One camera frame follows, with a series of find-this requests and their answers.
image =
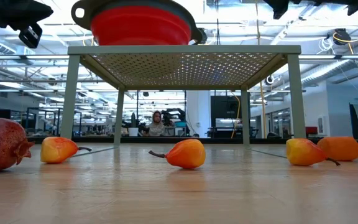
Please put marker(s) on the orange tangerine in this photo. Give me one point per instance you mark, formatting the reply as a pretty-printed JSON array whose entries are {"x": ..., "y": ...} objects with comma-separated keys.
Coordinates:
[{"x": 342, "y": 148}]

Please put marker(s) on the small orange yellow pear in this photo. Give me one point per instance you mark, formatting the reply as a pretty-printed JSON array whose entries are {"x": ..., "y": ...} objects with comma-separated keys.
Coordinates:
[
  {"x": 303, "y": 152},
  {"x": 186, "y": 154},
  {"x": 56, "y": 151}
]

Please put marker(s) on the red collapsible colander bowl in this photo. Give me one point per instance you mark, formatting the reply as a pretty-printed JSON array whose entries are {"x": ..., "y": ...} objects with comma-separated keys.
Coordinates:
[{"x": 138, "y": 28}]

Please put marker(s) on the person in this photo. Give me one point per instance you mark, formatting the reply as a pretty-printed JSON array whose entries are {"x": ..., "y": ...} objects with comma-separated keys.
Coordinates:
[{"x": 157, "y": 127}]

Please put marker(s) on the green perforated metal shelf riser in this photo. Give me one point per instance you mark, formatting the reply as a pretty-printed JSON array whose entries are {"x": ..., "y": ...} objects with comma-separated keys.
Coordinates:
[{"x": 182, "y": 49}]

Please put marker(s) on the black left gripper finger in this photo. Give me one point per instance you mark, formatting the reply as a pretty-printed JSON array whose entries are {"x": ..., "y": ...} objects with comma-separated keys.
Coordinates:
[
  {"x": 26, "y": 20},
  {"x": 30, "y": 7}
]

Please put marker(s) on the dark green cactus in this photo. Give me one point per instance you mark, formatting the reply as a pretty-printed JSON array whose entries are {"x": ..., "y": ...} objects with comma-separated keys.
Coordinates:
[{"x": 133, "y": 119}]

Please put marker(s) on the black workstation table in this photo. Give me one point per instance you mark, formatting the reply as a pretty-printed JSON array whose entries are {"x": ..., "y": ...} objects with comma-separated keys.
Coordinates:
[{"x": 222, "y": 132}]

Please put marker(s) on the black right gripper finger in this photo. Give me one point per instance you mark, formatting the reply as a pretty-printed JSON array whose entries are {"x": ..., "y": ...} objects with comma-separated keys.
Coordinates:
[{"x": 278, "y": 7}]

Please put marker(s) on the red box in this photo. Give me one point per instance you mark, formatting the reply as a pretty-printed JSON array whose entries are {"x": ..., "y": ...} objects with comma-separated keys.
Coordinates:
[{"x": 311, "y": 130}]

